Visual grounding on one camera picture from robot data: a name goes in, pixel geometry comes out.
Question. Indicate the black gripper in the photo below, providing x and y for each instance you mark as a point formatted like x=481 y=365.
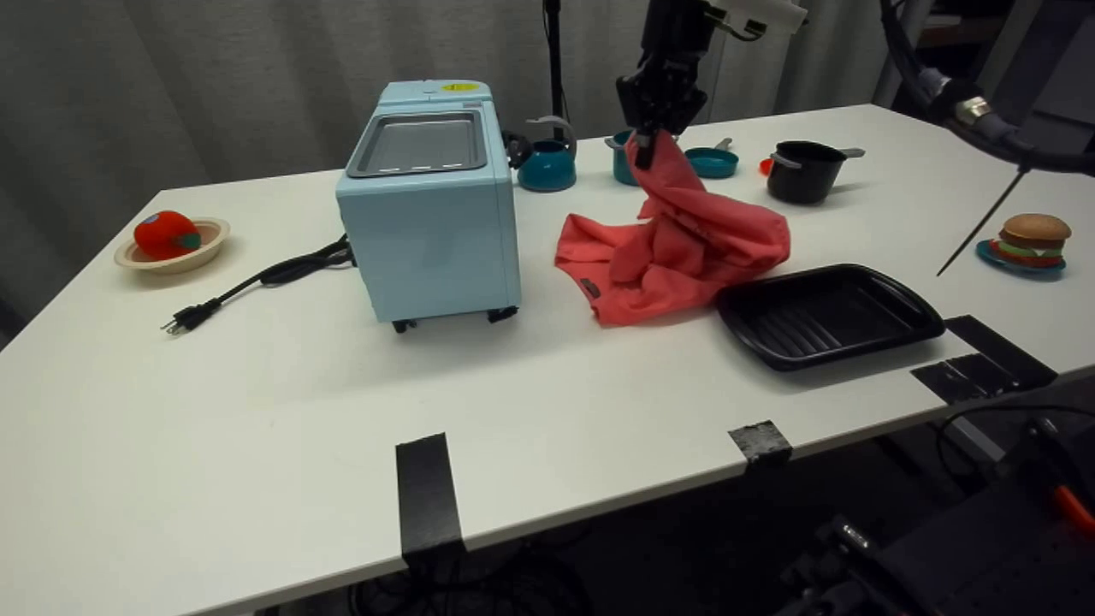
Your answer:
x=670 y=45

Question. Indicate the red sweatshirt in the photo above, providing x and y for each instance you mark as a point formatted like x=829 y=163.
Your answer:
x=684 y=245

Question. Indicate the teal toy kettle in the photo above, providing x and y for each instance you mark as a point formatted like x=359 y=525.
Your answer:
x=548 y=165

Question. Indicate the black pot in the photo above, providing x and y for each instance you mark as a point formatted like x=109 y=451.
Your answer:
x=805 y=172

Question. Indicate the black ridged grill tray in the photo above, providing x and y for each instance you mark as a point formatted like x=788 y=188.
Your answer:
x=822 y=312

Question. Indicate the light blue toaster oven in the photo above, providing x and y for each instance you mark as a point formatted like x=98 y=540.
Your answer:
x=431 y=240

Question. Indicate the toy burger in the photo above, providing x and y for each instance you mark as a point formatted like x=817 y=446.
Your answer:
x=1032 y=236

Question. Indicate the long black tape strip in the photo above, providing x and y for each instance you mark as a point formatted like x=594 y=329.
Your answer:
x=430 y=498
x=1001 y=349

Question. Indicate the beige shallow bowl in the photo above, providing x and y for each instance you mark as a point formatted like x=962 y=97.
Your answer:
x=182 y=261

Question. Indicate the red toy tomato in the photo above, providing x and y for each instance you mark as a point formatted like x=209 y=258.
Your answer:
x=166 y=235

